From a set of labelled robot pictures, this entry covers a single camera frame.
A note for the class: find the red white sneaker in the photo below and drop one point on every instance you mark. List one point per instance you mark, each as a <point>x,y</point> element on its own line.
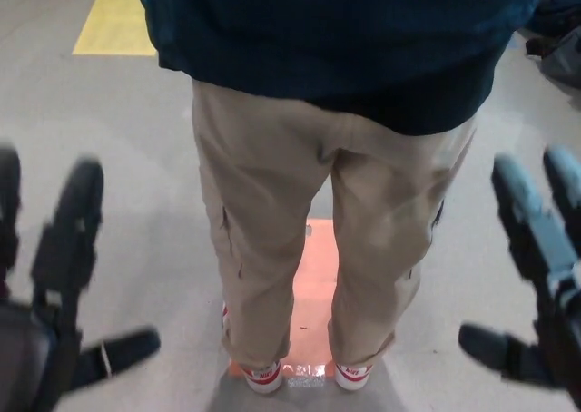
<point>355,376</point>
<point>264,376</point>

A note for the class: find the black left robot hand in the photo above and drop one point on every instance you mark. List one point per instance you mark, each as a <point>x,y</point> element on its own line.
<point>36,339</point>

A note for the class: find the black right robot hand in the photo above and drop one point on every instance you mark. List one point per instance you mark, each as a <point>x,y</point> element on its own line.
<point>558,294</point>

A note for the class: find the yellow floor marker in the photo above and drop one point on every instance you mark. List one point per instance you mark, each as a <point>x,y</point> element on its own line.
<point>115,22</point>

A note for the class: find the red white left sneaker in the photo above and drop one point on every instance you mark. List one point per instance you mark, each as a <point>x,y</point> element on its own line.
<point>264,376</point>

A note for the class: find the orange floor marker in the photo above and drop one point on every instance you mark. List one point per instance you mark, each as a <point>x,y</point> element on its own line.
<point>313,285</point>

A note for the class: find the beige trousers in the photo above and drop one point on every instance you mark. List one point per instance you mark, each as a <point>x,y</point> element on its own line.
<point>272,180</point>

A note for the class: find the red white right sneaker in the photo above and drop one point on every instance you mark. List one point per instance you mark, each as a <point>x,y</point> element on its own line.
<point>355,376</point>

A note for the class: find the navy blue coat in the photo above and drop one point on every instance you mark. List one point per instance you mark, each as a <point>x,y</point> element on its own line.
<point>327,26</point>

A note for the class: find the grey bag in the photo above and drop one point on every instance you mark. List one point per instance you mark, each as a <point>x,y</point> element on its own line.
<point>560,58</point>

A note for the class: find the blue bag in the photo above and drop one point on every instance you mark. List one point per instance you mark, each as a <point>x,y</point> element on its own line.
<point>560,3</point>

